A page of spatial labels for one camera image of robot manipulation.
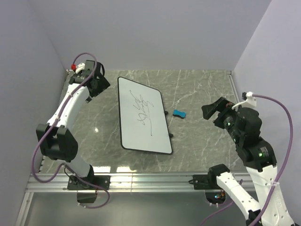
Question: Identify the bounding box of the blue whiteboard eraser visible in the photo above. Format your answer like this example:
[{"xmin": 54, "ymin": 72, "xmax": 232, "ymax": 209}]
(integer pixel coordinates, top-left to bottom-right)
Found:
[{"xmin": 173, "ymin": 109, "xmax": 186, "ymax": 119}]

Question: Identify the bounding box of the aluminium rail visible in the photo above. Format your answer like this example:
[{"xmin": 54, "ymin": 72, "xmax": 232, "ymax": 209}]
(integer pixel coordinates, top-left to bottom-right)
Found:
[
  {"xmin": 226, "ymin": 71, "xmax": 240, "ymax": 103},
  {"xmin": 25, "ymin": 172, "xmax": 207, "ymax": 193}
]

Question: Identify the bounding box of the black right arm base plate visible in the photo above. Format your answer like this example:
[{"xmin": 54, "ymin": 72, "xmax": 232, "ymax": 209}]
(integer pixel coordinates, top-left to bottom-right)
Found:
[{"xmin": 188, "ymin": 174, "xmax": 221, "ymax": 190}]

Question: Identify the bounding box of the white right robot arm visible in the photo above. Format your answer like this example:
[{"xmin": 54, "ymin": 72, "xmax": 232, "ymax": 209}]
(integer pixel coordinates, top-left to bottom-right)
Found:
[{"xmin": 202, "ymin": 93, "xmax": 296, "ymax": 226}]

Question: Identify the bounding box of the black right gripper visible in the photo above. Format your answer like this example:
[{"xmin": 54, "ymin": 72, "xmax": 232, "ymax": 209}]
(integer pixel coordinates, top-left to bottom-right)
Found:
[{"xmin": 200, "ymin": 95, "xmax": 242, "ymax": 142}]

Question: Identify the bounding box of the white whiteboard black frame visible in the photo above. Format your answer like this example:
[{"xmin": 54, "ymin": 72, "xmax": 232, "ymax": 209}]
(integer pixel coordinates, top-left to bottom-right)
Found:
[{"xmin": 117, "ymin": 77, "xmax": 173, "ymax": 154}]

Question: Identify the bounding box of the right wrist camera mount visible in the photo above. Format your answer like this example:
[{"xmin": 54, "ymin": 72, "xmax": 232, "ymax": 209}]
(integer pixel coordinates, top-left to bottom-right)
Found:
[{"xmin": 232, "ymin": 91, "xmax": 257, "ymax": 110}]

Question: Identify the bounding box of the aluminium right side rail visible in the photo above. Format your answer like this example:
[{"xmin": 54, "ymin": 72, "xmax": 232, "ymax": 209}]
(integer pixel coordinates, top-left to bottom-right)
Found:
[{"xmin": 226, "ymin": 71, "xmax": 240, "ymax": 103}]

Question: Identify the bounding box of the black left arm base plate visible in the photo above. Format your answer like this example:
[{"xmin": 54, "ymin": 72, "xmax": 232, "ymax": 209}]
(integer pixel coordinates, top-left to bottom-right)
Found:
[{"xmin": 67, "ymin": 175, "xmax": 111, "ymax": 191}]

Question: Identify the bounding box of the aluminium front rail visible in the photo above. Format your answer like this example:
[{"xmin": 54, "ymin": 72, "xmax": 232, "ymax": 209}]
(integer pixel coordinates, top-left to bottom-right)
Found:
[{"xmin": 25, "ymin": 172, "xmax": 207, "ymax": 193}]

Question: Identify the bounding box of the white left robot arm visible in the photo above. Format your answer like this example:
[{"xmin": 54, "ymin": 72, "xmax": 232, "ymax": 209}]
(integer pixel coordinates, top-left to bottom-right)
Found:
[{"xmin": 36, "ymin": 60, "xmax": 110, "ymax": 189}]

